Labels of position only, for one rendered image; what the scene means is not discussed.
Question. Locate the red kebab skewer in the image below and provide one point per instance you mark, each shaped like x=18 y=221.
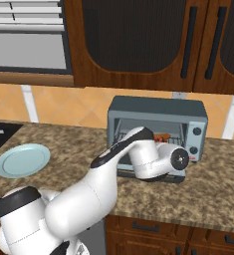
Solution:
x=162 y=136

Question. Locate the light blue plate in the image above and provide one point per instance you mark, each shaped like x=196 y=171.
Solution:
x=22 y=160

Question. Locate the grey appliance front panel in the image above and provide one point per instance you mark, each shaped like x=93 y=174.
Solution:
x=95 y=240

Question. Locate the grey range hood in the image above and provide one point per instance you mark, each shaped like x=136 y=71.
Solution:
x=25 y=40

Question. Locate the black toaster oven timer knob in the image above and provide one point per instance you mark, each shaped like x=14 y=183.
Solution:
x=197 y=131

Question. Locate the wooden drawer front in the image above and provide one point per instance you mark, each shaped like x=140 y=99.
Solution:
x=121 y=232
x=211 y=242

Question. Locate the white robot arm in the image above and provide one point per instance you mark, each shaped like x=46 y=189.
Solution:
x=88 y=196

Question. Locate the grey toaster oven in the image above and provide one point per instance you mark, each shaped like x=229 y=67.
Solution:
x=155 y=108

